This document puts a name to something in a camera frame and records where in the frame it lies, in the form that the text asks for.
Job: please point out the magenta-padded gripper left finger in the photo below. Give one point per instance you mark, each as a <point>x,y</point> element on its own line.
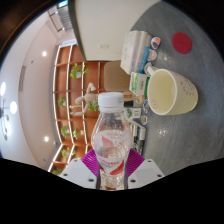
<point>78,171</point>

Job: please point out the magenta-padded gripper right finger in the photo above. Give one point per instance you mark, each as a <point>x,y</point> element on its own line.
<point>146,171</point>

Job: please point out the clear plastic water bottle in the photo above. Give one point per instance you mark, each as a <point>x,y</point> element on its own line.
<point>111,140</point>

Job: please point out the stack of black books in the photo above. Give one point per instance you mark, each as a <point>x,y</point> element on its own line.
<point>139,136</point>

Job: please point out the tall green-white carton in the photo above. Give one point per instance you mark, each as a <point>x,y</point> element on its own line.
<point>132,113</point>

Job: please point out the cream ceramic mug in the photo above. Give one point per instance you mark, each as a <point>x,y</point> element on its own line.
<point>171,91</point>

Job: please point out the orange wooden shelf unit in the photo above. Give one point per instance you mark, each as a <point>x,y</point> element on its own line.
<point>63,86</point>

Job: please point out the round ceiling lights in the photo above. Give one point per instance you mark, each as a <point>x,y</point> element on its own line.
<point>13,107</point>

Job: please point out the stack of flat white boxes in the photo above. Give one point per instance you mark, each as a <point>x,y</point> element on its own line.
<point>133,50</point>

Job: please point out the flat round red coaster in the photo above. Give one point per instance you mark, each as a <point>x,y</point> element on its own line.
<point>182,42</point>

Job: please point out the grey window curtain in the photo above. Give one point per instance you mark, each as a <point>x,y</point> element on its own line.
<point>63,18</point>

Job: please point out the white wall switch plate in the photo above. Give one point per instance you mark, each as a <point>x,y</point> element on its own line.
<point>104,46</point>

